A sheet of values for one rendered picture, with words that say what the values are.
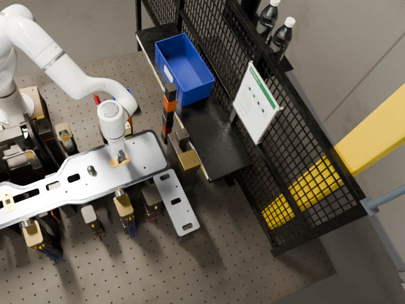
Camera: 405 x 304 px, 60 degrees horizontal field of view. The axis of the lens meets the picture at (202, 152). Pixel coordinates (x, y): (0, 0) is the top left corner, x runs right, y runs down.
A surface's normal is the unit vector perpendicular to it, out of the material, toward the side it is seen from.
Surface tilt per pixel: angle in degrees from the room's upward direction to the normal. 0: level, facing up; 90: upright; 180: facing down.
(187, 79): 0
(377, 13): 90
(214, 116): 0
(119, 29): 0
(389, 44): 90
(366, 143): 90
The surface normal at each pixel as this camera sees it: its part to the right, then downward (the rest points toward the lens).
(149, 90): 0.14, -0.42
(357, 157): -0.89, 0.34
